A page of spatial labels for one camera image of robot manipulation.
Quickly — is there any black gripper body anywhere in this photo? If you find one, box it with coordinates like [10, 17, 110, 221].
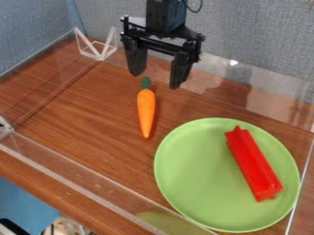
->
[120, 15, 205, 62]

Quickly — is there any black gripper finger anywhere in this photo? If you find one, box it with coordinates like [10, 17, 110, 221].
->
[169, 51, 193, 89]
[124, 36, 147, 76]

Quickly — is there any orange toy carrot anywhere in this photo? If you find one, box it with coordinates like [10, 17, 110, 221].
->
[137, 77, 156, 138]

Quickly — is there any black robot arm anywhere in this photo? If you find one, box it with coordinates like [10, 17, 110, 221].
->
[120, 0, 205, 89]

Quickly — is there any green plate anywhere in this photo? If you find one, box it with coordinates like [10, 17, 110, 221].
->
[155, 117, 300, 233]

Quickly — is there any red plastic block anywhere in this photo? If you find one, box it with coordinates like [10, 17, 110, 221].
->
[224, 126, 283, 202]

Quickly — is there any clear acrylic corner bracket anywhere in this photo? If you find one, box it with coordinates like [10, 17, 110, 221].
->
[73, 27, 117, 62]

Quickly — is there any clear acrylic enclosure wall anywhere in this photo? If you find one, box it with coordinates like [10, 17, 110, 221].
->
[0, 29, 314, 235]

